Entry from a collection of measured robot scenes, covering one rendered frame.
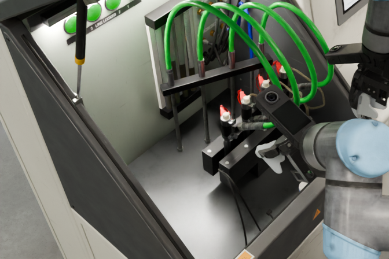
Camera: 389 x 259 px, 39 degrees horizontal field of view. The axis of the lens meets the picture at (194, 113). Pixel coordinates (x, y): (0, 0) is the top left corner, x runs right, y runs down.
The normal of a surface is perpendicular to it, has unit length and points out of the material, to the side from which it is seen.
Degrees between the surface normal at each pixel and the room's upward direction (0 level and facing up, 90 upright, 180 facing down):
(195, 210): 0
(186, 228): 0
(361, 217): 39
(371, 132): 46
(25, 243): 1
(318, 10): 76
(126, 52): 90
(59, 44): 90
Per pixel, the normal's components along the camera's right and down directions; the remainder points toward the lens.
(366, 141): 0.20, -0.05
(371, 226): -0.16, 0.01
